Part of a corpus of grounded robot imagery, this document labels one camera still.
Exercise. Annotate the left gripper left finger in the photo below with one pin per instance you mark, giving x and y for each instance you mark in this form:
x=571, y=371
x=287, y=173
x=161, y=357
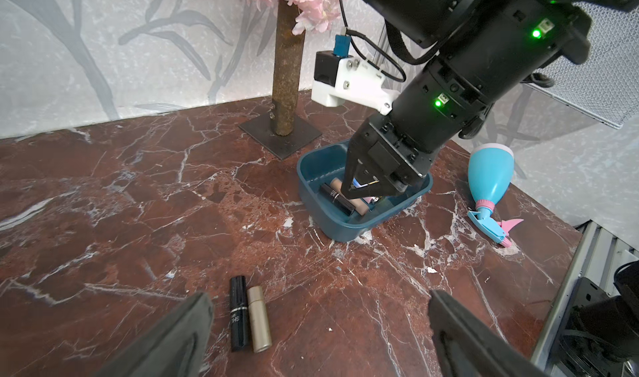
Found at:
x=175, y=346

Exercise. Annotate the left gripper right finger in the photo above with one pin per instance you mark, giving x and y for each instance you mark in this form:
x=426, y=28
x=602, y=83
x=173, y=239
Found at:
x=467, y=347

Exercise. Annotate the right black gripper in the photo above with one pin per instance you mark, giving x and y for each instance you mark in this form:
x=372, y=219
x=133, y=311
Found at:
x=382, y=163

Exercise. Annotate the teal plastic storage box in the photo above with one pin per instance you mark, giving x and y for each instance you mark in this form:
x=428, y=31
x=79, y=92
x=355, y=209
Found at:
x=327, y=163

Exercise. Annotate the black lipstick tube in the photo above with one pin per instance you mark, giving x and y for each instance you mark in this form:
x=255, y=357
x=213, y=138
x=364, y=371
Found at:
x=239, y=314

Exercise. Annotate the beige gold lipstick tube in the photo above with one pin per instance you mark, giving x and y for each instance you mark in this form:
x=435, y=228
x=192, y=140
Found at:
x=260, y=325

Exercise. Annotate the tan matte lipstick tube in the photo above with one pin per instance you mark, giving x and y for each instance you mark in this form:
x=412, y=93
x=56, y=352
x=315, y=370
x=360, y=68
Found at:
x=360, y=206

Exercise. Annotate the black lipstick gold band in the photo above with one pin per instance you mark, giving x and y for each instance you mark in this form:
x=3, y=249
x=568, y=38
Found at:
x=336, y=200

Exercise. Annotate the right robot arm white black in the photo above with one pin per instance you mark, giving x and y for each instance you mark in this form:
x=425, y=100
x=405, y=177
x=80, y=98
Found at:
x=471, y=52

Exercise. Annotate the pink teal toy object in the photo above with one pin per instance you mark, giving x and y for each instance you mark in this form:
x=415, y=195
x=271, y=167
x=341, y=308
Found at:
x=491, y=169

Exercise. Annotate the pink cherry blossom tree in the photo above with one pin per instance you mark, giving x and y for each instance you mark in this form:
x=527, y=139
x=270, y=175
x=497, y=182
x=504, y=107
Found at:
x=280, y=130

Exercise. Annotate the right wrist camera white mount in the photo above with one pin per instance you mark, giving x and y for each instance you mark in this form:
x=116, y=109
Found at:
x=340, y=77

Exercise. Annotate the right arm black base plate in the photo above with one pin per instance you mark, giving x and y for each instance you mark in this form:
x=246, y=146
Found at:
x=599, y=334

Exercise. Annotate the aluminium front rail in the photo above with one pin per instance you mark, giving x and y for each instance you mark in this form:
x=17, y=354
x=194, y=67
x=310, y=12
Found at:
x=602, y=258

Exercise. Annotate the white wire mesh basket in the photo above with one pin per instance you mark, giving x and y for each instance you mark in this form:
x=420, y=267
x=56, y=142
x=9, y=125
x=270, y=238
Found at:
x=606, y=86

